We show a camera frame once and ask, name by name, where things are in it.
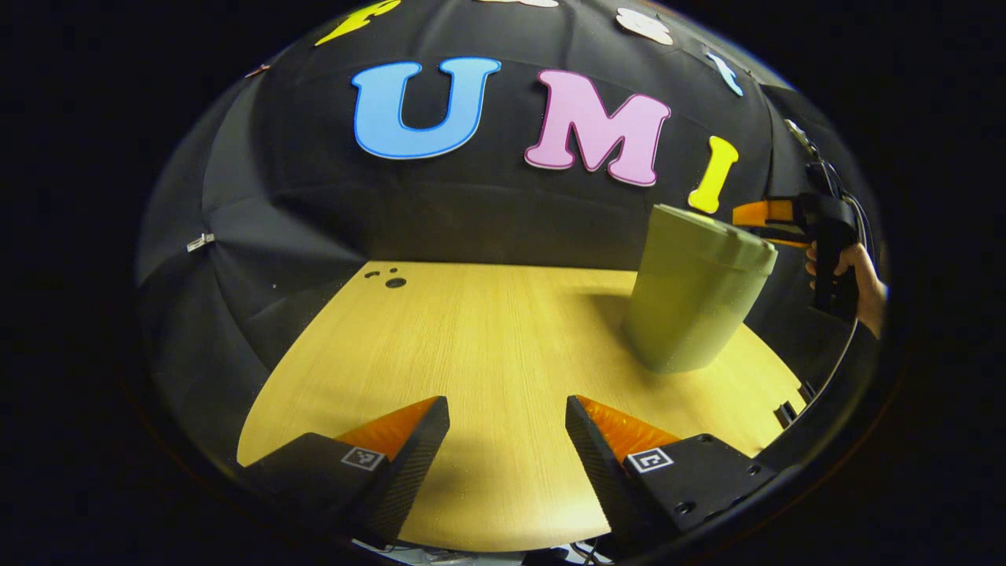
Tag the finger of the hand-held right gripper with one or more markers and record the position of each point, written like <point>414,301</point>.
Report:
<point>786,239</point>
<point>766,212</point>

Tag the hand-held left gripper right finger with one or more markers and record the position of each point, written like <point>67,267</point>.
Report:
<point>601,472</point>

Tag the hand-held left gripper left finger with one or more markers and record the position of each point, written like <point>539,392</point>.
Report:
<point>409,472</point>

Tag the green desktop garbage bin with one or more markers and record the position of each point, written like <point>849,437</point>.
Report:
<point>692,299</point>

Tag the wooden desktop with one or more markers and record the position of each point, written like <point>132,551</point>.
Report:
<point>487,346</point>

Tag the black backdrop cloth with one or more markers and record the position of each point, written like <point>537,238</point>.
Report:
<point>471,212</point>

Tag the silver metal clip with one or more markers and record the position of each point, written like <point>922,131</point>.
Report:
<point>200,242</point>

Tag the copper metal clip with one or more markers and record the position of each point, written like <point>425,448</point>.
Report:
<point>258,71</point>

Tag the black bracket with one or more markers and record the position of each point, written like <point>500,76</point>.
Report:
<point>794,409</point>

